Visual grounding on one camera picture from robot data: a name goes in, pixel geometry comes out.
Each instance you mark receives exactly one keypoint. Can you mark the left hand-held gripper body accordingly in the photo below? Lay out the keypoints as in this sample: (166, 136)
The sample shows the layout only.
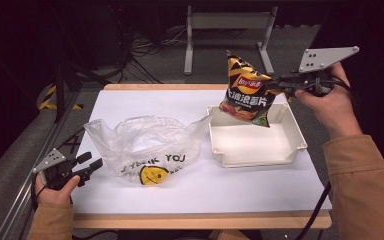
(58, 170)

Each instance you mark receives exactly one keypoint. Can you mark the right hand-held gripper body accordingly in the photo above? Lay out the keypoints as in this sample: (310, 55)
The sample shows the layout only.
(320, 60)

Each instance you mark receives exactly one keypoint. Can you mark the black and yellow chip bag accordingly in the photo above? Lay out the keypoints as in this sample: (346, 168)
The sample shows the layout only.
(246, 93)

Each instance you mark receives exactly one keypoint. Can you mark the translucent printed plastic bag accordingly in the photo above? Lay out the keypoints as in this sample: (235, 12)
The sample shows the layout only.
(140, 143)

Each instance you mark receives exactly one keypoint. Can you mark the white plastic tray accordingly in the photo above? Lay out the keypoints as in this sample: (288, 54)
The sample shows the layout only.
(250, 146)

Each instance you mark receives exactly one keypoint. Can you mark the person's left hand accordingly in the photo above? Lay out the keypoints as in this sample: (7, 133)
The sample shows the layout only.
(55, 195)

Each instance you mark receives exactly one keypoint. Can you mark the person's right hand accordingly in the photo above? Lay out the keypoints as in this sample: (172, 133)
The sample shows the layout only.
(333, 110)

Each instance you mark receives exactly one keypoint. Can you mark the yellow black striped tape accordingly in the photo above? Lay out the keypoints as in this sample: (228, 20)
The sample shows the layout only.
(48, 96)

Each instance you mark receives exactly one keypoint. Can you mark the black tripod stand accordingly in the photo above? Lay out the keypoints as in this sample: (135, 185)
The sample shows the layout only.
(59, 90)

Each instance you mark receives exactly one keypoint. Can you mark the white metal stand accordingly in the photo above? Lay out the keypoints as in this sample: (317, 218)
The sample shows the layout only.
(226, 20)

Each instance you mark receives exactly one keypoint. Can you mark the white table mat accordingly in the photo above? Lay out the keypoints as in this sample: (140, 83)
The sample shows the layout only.
(196, 193)

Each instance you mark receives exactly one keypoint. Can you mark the aluminium frame rail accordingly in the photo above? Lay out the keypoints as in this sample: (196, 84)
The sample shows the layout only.
(23, 193)

